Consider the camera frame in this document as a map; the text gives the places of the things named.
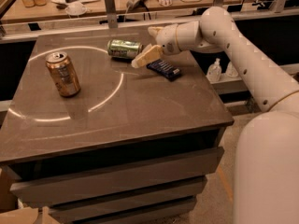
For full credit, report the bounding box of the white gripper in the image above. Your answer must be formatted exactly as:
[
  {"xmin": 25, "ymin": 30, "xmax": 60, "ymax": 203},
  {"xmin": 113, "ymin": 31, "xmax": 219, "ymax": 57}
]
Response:
[{"xmin": 131, "ymin": 24, "xmax": 180, "ymax": 68}]

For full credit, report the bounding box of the green soda can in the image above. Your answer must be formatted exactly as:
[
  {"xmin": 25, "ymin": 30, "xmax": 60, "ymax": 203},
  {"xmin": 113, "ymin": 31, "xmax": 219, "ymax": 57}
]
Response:
[{"xmin": 107, "ymin": 39, "xmax": 143, "ymax": 59}]

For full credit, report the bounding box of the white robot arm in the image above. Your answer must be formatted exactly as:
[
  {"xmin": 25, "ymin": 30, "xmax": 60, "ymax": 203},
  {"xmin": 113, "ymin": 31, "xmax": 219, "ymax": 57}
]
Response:
[{"xmin": 132, "ymin": 7, "xmax": 299, "ymax": 224}]

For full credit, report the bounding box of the orange soda can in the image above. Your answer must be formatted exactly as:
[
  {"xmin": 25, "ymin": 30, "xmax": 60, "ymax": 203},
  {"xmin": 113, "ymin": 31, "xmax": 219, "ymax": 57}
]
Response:
[{"xmin": 46, "ymin": 51, "xmax": 80, "ymax": 97}]

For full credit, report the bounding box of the blue snack bar wrapper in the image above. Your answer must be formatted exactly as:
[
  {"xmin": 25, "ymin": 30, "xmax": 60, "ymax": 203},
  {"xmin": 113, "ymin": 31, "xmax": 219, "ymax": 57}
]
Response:
[{"xmin": 146, "ymin": 59, "xmax": 181, "ymax": 80}]

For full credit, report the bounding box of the left clear sanitizer bottle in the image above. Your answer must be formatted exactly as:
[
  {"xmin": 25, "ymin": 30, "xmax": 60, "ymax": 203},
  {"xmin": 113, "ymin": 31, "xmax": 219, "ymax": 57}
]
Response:
[{"xmin": 206, "ymin": 58, "xmax": 221, "ymax": 82}]

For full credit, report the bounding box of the clear sanitizer bottle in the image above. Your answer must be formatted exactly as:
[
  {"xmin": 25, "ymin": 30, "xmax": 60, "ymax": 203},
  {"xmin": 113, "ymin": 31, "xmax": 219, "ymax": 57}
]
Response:
[
  {"xmin": 206, "ymin": 58, "xmax": 221, "ymax": 82},
  {"xmin": 225, "ymin": 63, "xmax": 239, "ymax": 78}
]

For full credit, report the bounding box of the right clear sanitizer bottle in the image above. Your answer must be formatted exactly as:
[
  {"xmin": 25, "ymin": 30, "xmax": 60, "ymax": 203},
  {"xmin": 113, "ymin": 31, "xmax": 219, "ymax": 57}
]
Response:
[{"xmin": 225, "ymin": 63, "xmax": 239, "ymax": 78}]

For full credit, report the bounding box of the grey drawer cabinet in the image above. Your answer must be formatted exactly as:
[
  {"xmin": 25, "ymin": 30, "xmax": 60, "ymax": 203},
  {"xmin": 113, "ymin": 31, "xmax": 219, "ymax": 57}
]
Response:
[{"xmin": 0, "ymin": 28, "xmax": 233, "ymax": 224}]

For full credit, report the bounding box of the metal railing post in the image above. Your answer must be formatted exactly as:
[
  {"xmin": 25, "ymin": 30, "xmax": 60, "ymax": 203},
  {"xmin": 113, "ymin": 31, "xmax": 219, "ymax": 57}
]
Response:
[{"xmin": 105, "ymin": 0, "xmax": 118, "ymax": 28}]

